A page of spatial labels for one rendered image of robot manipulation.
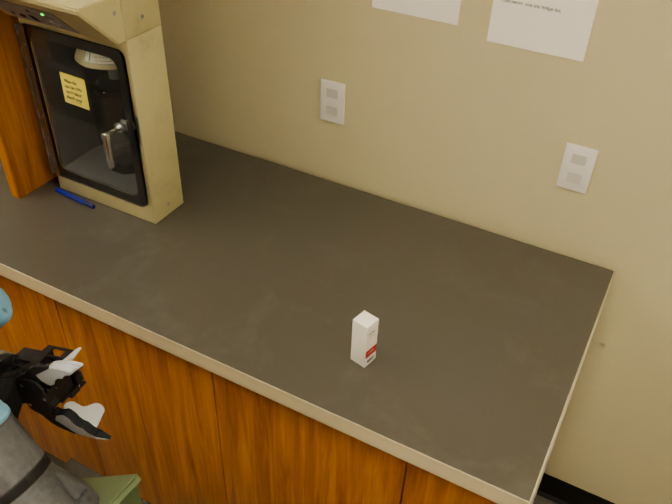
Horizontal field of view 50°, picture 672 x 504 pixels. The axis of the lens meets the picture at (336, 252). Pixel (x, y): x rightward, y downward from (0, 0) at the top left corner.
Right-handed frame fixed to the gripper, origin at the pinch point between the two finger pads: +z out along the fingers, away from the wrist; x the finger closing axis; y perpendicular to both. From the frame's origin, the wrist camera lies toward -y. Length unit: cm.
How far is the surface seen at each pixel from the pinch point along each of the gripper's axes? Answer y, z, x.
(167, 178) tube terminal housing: 72, -34, 0
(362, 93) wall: 104, 7, -11
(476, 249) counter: 89, 38, 22
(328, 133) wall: 106, -5, 1
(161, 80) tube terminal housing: 73, -30, -24
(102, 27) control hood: 58, -29, -41
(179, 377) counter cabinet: 37, -17, 31
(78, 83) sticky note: 65, -46, -26
